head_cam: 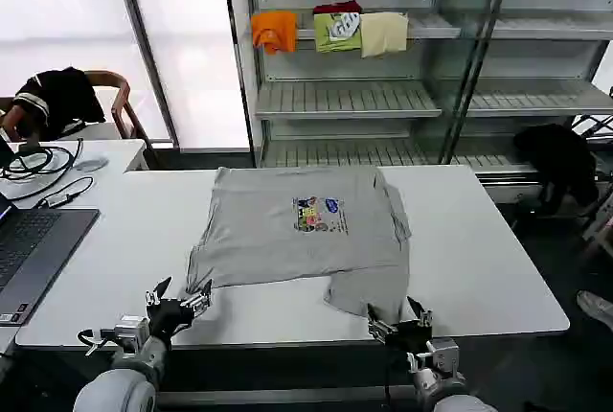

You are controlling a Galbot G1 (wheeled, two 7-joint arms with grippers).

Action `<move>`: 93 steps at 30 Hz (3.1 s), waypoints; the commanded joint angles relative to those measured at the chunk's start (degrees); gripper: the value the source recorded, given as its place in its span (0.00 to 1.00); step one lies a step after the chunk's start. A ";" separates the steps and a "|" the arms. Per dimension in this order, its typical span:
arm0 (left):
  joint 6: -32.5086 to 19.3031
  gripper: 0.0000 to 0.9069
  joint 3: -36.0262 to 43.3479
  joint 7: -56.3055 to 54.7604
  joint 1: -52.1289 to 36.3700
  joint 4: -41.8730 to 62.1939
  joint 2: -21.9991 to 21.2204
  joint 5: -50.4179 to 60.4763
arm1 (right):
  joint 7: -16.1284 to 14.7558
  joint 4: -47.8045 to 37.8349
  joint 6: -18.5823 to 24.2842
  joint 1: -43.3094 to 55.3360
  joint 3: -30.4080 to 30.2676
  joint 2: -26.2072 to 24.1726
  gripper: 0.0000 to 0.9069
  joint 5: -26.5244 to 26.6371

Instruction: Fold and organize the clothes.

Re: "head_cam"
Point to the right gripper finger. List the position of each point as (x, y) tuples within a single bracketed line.
[(380, 327), (422, 316)]

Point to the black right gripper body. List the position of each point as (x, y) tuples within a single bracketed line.
[(409, 334)]

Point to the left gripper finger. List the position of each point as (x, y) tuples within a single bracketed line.
[(198, 302), (158, 291)]

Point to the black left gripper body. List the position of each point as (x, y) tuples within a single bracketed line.
[(167, 316)]

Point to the grey printed T-shirt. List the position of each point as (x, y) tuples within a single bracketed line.
[(287, 239)]

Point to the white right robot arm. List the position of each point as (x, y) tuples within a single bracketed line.
[(440, 378)]

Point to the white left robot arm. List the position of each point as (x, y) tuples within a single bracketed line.
[(120, 383)]

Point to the dark grey laptop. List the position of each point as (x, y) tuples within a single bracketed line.
[(33, 249)]

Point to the pale grey computer mouse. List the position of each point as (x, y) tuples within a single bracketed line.
[(92, 163)]

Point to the person's foot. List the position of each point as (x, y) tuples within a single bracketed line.
[(596, 309)]

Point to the brown wooden chair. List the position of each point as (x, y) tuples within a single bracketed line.
[(122, 96)]

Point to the metal shelf rack with clothes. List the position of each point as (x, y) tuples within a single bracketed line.
[(345, 96)]

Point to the grey metal pole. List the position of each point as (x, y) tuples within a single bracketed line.
[(471, 72)]

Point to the white folding frame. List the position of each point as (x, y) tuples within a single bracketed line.
[(601, 230)]

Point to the grey window frame post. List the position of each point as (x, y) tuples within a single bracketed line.
[(143, 48)]

